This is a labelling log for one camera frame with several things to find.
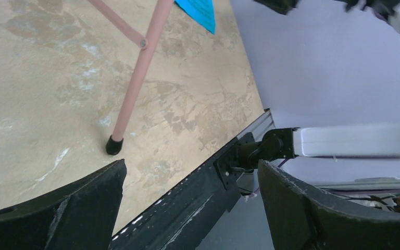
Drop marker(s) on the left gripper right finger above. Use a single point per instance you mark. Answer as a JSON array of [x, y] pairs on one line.
[[301, 216]]

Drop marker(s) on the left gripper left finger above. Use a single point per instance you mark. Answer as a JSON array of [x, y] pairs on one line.
[[79, 215]]

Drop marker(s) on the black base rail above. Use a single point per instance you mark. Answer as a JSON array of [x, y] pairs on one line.
[[182, 217]]

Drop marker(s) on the blue sheet music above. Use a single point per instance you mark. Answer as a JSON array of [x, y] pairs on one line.
[[202, 11]]

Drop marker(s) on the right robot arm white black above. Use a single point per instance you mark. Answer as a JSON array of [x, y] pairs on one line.
[[373, 140]]

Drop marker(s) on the pink music stand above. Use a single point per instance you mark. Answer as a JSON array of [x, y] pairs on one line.
[[147, 44]]

